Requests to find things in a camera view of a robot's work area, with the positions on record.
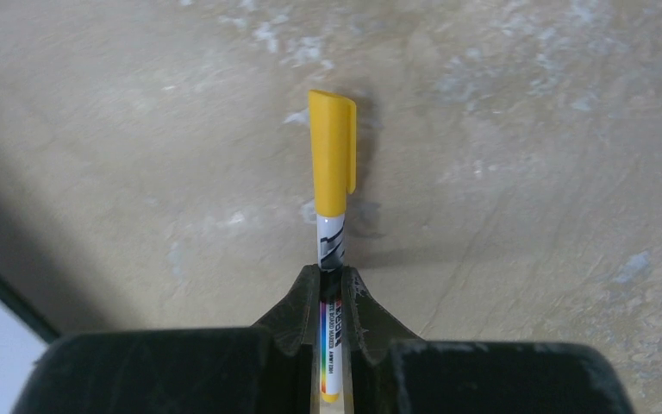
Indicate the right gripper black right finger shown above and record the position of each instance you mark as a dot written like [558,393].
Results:
[368,332]

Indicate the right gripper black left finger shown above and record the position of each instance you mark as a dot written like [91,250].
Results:
[290,378]

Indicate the yellow marker cap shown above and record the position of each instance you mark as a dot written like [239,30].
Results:
[333,134]

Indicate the white board marker pen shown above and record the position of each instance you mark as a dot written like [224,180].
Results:
[330,251]

